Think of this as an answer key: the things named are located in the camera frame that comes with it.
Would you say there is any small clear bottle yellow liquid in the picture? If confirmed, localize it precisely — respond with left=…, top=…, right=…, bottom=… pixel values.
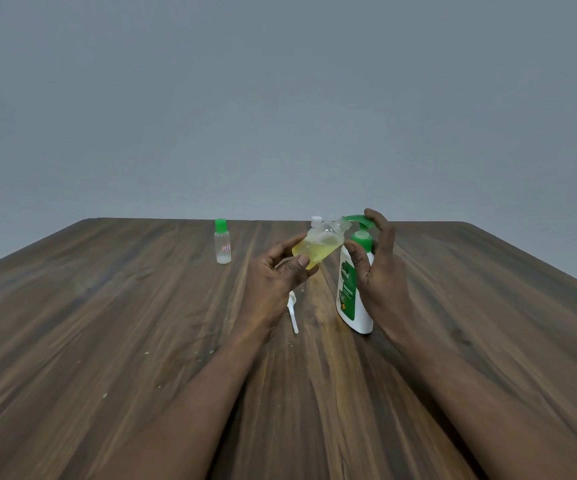
left=291, top=218, right=352, bottom=271

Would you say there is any person's right forearm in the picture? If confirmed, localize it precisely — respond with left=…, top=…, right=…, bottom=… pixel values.
left=382, top=320, right=577, bottom=480

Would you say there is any white plastic spoon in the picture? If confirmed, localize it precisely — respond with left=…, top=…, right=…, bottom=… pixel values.
left=287, top=290, right=300, bottom=335

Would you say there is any person's left hand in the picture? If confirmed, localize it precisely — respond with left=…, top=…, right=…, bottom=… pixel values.
left=238, top=234, right=319, bottom=341

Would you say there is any white pump bottle green dispenser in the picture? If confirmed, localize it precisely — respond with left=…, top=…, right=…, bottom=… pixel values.
left=335, top=215, right=380, bottom=335

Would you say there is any person's right hand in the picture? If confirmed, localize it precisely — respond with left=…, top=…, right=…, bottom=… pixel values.
left=343, top=209, right=415, bottom=344

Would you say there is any small clear bottle green cap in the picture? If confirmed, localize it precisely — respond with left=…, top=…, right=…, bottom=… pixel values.
left=215, top=219, right=232, bottom=265

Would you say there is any person's left forearm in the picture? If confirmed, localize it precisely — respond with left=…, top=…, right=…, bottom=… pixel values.
left=91, top=329, right=280, bottom=480

